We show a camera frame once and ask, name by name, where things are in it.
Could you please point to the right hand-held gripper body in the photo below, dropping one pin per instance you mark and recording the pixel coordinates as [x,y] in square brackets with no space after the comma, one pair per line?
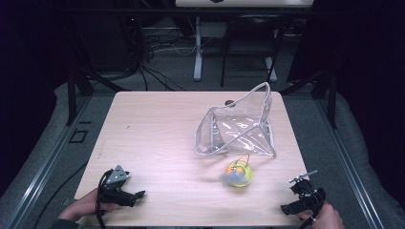
[306,194]

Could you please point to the white desk leg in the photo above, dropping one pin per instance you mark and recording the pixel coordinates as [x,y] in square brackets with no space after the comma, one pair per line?
[198,51]

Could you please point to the dark round disc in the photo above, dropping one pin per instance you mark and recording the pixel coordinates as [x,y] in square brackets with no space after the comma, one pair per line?
[229,102]

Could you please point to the black metal stand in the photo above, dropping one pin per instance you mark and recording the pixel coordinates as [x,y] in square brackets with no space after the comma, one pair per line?
[321,89]
[76,86]

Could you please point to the black chair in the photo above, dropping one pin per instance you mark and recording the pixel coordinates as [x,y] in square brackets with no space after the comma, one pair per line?
[251,47]

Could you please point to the person's right hand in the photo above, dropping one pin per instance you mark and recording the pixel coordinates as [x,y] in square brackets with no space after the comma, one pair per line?
[325,218]

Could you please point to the clear plastic zipper bag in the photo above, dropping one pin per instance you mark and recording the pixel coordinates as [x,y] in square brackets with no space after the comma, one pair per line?
[237,130]

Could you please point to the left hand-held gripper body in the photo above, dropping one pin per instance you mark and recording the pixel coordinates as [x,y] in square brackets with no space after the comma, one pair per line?
[117,184]

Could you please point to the aluminium rail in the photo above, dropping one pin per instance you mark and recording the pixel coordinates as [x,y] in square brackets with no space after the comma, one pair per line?
[350,165]
[41,165]

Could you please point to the yellow ball toy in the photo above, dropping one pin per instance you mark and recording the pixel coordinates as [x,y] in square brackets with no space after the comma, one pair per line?
[239,174]

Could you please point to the person's left hand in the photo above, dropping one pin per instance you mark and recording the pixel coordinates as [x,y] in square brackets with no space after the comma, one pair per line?
[83,206]

